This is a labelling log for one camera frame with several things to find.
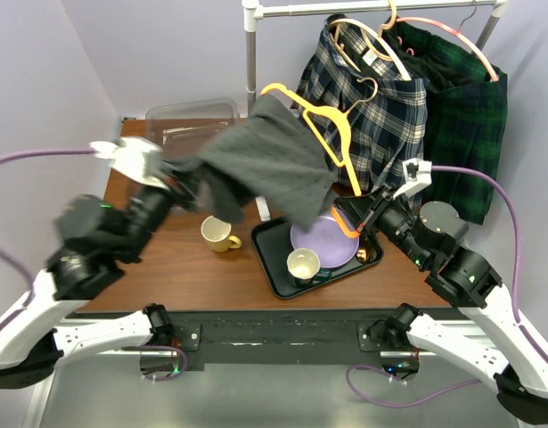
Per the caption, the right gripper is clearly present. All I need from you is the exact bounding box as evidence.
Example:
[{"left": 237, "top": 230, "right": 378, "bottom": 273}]
[{"left": 335, "top": 180, "right": 431, "bottom": 268}]

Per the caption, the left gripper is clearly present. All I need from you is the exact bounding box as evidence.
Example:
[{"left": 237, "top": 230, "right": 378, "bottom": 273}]
[{"left": 113, "top": 149, "right": 212, "bottom": 262}]

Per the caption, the navy white plaid skirt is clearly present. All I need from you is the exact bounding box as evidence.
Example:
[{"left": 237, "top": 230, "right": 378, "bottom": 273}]
[{"left": 296, "top": 14, "right": 429, "bottom": 191}]

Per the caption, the grey dotted skirt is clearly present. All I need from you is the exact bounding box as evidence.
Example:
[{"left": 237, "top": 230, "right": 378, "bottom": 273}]
[{"left": 170, "top": 95, "right": 336, "bottom": 230}]

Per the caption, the cream wooden hanger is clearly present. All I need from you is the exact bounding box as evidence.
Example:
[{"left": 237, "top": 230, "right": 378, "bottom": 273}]
[{"left": 328, "top": 0, "right": 411, "bottom": 81}]

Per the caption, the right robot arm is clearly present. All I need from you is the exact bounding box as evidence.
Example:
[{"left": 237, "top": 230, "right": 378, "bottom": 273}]
[{"left": 336, "top": 188, "right": 548, "bottom": 425}]

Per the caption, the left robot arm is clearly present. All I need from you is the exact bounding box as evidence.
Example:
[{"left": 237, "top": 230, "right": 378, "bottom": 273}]
[{"left": 0, "top": 175, "right": 196, "bottom": 390}]

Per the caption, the green plaid skirt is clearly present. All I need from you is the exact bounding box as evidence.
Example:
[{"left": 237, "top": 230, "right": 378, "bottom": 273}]
[{"left": 382, "top": 20, "right": 510, "bottom": 226}]

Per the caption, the pink hanger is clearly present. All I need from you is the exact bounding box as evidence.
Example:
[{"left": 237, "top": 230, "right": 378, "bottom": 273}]
[{"left": 386, "top": 5, "right": 501, "bottom": 89}]

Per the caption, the gold spoon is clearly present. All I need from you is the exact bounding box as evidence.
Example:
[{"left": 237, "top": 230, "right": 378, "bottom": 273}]
[{"left": 356, "top": 235, "right": 376, "bottom": 265}]

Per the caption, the purple plate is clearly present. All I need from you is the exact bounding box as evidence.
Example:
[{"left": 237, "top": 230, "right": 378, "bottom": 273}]
[{"left": 290, "top": 213, "right": 359, "bottom": 268}]

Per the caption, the dark green cup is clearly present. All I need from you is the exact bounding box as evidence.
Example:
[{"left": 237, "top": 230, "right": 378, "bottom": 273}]
[{"left": 291, "top": 268, "right": 332, "bottom": 288}]

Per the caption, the yellow mug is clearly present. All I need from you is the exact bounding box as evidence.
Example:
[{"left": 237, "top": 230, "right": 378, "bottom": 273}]
[{"left": 200, "top": 216, "right": 242, "bottom": 253}]

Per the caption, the cream paper cup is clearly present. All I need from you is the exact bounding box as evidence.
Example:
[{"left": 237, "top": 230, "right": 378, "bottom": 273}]
[{"left": 286, "top": 248, "right": 321, "bottom": 287}]

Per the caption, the clear plastic bin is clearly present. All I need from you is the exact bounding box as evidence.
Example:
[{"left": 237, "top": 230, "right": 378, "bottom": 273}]
[{"left": 144, "top": 98, "right": 240, "bottom": 157}]

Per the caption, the black tray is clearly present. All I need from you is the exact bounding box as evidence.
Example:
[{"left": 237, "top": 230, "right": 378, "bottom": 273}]
[{"left": 251, "top": 217, "right": 384, "bottom": 300}]

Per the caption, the white metal clothes rack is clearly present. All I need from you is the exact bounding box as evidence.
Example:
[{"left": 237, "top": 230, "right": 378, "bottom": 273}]
[{"left": 240, "top": 0, "right": 510, "bottom": 223}]

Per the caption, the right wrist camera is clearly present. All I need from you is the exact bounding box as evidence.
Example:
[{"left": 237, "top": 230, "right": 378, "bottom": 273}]
[{"left": 393, "top": 158, "right": 432, "bottom": 200}]

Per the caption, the black mounting base plate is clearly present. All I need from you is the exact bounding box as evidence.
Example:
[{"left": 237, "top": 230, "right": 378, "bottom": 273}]
[{"left": 66, "top": 307, "right": 439, "bottom": 374}]

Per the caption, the aluminium frame rail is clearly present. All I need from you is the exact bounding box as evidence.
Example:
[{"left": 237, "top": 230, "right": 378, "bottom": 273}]
[{"left": 21, "top": 344, "right": 189, "bottom": 427}]

